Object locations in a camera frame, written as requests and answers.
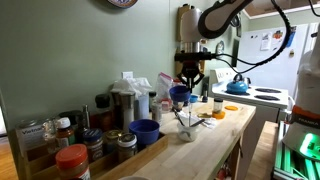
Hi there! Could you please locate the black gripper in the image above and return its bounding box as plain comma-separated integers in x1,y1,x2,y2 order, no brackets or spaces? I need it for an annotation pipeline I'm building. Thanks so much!
182,60,204,93

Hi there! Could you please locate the blue bowl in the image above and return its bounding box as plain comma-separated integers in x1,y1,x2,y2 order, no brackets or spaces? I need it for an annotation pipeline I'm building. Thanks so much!
129,119,160,145
169,86,190,102

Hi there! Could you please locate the glass bowl with utensils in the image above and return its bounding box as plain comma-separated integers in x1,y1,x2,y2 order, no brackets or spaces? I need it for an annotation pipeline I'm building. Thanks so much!
177,123,198,142

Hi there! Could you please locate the blue bowl in rack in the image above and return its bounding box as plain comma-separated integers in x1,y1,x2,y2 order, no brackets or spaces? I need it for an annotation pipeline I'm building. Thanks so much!
129,119,160,145

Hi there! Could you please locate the wooden tray rack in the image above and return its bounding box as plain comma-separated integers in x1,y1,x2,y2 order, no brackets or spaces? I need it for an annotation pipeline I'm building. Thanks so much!
16,133,168,180

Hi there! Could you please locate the plastic zip bag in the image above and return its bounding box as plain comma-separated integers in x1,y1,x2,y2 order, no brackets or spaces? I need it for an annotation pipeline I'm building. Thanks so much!
156,72,173,100

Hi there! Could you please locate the small jar on orange lid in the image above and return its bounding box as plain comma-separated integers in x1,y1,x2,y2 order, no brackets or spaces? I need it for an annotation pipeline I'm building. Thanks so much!
212,98,225,119

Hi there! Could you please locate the orange plastic lid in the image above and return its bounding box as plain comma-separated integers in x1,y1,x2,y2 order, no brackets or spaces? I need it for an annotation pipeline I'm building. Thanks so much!
225,106,238,111

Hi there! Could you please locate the blue kettle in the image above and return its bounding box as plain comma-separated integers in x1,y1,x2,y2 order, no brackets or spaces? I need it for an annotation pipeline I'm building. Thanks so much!
227,73,248,95

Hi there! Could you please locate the stainless pepper grinder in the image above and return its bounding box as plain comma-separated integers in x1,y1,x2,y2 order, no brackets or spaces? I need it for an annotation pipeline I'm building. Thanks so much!
120,91,135,132

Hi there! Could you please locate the white stove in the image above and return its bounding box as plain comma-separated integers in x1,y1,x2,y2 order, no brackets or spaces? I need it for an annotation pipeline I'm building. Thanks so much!
209,67,290,180

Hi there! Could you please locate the white refrigerator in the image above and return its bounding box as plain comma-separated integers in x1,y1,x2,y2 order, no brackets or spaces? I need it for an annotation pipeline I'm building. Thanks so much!
235,22,320,101

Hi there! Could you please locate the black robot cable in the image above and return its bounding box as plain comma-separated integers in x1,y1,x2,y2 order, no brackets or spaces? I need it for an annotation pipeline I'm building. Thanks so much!
199,0,293,75

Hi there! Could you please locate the decorative wall plate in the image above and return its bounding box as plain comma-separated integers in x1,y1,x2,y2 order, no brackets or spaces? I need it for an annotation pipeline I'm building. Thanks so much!
107,0,138,8

